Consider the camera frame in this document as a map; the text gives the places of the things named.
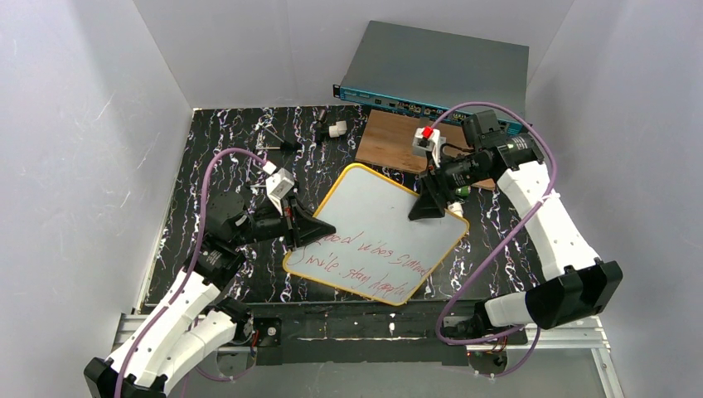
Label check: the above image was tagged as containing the orange framed whiteboard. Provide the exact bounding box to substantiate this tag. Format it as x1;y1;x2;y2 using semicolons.
283;163;469;306

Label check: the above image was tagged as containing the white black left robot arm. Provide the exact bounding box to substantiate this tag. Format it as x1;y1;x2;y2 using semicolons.
84;192;337;397

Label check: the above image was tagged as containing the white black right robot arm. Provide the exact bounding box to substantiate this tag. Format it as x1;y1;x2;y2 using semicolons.
409;106;623;345

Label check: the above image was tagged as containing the white pipe elbow fitting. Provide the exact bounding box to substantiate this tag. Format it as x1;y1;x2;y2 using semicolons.
448;201;463;217

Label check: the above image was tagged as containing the brown wooden board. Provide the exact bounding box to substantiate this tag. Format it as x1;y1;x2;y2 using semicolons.
354;109;502;192

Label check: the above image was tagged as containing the white black pipe fitting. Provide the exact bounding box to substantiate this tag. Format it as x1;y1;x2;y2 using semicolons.
313;120;347;142

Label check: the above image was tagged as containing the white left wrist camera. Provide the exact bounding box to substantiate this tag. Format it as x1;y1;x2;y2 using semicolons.
265;168;296;202

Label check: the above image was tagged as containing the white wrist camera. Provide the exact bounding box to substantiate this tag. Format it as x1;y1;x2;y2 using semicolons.
265;168;296;202
411;126;446;167

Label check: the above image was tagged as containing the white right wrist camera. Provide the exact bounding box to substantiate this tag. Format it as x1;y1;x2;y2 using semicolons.
411;126;446;167

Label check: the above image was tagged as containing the grey metal bracket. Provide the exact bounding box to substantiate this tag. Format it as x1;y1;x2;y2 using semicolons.
411;129;434;157

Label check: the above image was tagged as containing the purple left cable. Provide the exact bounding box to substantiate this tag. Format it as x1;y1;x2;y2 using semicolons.
112;148;276;398

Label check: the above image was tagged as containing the teal network switch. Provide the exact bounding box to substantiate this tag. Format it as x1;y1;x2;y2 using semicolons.
333;21;529;119

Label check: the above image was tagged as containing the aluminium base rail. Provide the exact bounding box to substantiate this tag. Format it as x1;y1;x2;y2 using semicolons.
101;310;624;398

